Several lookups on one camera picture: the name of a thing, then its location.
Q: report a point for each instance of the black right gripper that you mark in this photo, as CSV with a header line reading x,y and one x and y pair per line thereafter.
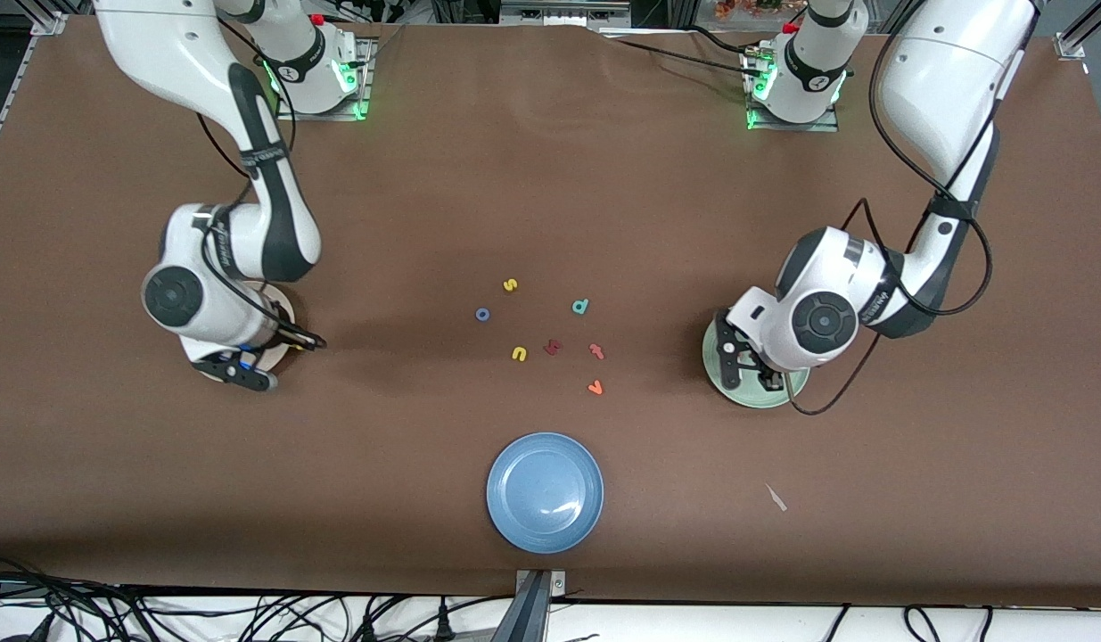
x,y
277,339

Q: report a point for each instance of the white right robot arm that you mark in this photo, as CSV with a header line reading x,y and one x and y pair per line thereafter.
x,y
176,53

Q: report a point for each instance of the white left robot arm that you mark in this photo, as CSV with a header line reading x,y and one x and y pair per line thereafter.
x,y
951,80

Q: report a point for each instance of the light green plate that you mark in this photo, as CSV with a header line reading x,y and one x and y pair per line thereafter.
x,y
746,399

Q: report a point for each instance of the beige brown plate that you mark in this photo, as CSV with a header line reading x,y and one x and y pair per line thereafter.
x,y
285,303

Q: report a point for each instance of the small grey tape scrap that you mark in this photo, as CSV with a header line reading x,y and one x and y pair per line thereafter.
x,y
776,497

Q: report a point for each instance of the brown paper table cover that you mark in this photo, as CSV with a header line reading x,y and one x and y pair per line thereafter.
x,y
381,464

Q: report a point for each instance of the teal letter d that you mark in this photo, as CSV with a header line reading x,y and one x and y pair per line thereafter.
x,y
580,307

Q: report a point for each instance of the dark red letter k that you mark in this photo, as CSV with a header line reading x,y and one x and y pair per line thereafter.
x,y
552,347

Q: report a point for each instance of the blue plate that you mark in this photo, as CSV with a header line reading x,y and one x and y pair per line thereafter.
x,y
545,492

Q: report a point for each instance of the orange flowers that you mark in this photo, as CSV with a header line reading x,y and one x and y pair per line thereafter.
x,y
746,7

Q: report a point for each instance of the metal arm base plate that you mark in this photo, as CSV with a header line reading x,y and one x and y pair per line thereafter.
x,y
782,127
368,89

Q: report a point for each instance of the silver mount bracket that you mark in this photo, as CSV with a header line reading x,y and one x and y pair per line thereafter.
x,y
559,584

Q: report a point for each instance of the dark aluminium mount post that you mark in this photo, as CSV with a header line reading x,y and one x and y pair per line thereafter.
x,y
528,620

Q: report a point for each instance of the aluminium table frame rail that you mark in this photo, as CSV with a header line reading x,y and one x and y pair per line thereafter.
x,y
1069,46
49,24

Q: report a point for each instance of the silver frame bar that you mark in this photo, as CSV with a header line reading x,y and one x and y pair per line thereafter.
x,y
563,13

